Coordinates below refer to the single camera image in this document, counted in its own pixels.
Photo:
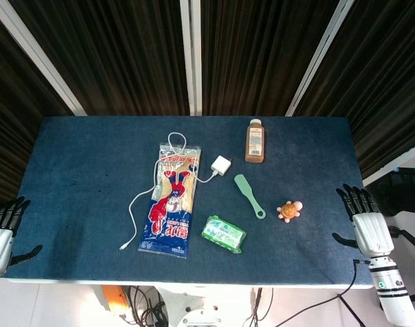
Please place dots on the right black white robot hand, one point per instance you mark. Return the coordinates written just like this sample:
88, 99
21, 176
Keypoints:
372, 231

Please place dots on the small orange turtle toy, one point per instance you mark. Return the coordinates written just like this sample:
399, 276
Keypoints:
289, 211

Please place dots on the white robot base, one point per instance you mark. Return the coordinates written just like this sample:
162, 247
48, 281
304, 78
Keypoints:
200, 306

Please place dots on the black wheeled stand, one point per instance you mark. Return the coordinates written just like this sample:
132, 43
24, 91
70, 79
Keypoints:
410, 238

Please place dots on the black equipment with screens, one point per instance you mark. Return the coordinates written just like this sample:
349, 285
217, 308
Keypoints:
403, 190

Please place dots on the blue felt table cloth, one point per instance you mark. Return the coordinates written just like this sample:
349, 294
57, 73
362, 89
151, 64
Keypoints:
91, 190

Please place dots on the green plastic rice paddle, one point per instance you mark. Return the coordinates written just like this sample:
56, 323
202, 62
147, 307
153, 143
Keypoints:
250, 195

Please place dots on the orange box under table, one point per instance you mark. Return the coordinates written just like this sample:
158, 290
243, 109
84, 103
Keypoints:
114, 298

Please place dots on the brown juice bottle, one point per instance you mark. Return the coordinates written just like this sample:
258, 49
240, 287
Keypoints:
255, 143

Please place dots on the green tissue pack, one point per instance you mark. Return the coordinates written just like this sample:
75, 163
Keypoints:
223, 235

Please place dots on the white charger adapter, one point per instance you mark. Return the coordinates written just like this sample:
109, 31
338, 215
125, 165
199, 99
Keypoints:
221, 166

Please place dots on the blue red noodle packet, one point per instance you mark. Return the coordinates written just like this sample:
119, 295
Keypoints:
173, 204

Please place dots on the white ceiling beam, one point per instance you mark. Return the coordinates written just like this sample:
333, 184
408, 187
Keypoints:
191, 58
37, 58
318, 58

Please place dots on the white frame bar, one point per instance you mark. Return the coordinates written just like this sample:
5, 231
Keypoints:
394, 163

